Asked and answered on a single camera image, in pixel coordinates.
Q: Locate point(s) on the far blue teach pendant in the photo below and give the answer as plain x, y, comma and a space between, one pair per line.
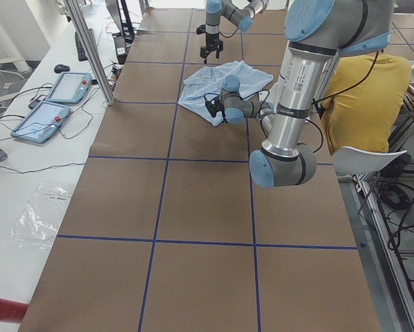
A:
70, 88

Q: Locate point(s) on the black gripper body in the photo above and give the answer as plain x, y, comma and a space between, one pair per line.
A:
212, 41

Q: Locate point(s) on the white chair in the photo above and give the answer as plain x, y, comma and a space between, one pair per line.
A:
350, 161

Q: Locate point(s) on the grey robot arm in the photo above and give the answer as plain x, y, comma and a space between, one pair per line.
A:
316, 31
242, 19

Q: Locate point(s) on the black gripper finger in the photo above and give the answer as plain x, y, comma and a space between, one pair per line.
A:
204, 55

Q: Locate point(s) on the person in yellow shirt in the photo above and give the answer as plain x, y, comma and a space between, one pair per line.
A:
366, 94

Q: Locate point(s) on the blue teach pendant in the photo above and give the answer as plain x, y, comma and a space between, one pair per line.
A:
42, 122
70, 88

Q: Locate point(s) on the clear plastic bag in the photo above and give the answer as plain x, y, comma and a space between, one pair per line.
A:
41, 218

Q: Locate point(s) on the red cylinder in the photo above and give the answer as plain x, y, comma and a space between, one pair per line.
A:
11, 311

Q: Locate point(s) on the near blue teach pendant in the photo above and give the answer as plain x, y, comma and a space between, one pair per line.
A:
42, 122

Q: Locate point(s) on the black computer mouse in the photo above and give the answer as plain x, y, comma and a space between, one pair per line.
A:
60, 68

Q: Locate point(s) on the black monitor stand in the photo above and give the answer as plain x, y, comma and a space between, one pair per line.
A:
124, 38

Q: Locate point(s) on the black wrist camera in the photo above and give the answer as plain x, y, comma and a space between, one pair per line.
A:
214, 106

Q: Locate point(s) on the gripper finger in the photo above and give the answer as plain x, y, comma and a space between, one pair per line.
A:
218, 52

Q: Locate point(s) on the grey aluminium frame post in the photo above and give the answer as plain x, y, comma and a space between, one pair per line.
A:
90, 48

